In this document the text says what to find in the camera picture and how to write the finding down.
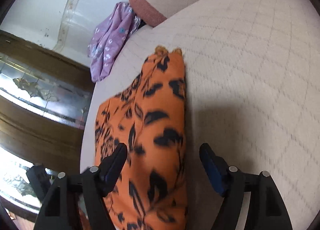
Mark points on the quilted beige mattress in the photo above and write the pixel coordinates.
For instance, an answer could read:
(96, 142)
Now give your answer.
(250, 70)

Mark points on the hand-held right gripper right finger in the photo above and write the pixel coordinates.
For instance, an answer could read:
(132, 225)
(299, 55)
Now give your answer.
(212, 170)

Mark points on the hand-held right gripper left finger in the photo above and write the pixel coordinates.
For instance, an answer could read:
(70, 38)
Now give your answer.
(113, 170)

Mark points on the orange black patterned garment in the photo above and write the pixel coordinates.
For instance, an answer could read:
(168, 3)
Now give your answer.
(155, 125)

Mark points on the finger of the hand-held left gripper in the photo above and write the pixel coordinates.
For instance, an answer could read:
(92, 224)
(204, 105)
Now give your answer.
(37, 180)

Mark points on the purple floral cloth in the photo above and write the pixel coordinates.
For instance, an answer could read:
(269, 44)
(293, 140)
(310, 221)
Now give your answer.
(110, 40)

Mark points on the wooden wardrobe with mirror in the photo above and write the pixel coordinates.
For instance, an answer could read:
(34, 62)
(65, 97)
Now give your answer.
(37, 120)

